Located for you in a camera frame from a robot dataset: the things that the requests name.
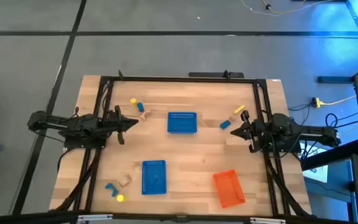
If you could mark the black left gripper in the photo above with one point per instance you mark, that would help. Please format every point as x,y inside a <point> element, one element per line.
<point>112,122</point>

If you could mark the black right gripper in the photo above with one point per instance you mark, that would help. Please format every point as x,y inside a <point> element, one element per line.
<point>253,130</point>

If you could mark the small wooden cube block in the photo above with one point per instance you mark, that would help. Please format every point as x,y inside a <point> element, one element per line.
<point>232,118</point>

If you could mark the blue rectangular block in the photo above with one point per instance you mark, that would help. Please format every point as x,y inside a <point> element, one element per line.
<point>225,124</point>

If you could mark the wooden arch block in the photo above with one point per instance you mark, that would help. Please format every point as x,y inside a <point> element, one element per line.
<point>145,115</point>
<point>124,181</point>

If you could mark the blue cylinder block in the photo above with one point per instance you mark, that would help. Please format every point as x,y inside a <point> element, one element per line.
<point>140,107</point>

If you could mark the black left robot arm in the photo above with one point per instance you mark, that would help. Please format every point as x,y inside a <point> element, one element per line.
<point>57,123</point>

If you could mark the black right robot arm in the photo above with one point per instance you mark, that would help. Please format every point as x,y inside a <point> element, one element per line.
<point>303,132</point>

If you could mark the yellow cylinder block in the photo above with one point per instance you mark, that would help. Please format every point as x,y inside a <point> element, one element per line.
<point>133,102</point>
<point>120,198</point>

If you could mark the yellow bar block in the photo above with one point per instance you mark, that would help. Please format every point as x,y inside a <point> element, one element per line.
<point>239,109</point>

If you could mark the blue plastic basket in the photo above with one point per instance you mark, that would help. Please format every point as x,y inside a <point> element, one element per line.
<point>182,123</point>
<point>154,177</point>

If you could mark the orange plastic basket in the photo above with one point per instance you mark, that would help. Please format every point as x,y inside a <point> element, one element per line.
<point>228,188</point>

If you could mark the black flat box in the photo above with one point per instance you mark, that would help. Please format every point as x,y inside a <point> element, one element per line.
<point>210,75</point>

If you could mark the blue arch block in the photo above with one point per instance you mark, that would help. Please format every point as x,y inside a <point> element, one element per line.
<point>112,189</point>

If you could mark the yellow power plug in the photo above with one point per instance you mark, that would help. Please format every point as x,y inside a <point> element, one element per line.
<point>316,102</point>

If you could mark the white printed paper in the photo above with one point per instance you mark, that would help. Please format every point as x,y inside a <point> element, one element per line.
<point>317,172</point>

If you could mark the small black plug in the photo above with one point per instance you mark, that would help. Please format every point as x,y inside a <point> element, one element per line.
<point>268,6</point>

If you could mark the black aluminium table frame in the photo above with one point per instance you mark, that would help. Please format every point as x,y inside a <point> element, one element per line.
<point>182,79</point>

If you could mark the silver bracket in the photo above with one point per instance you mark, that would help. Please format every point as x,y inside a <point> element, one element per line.
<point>95,217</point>
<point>267,220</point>

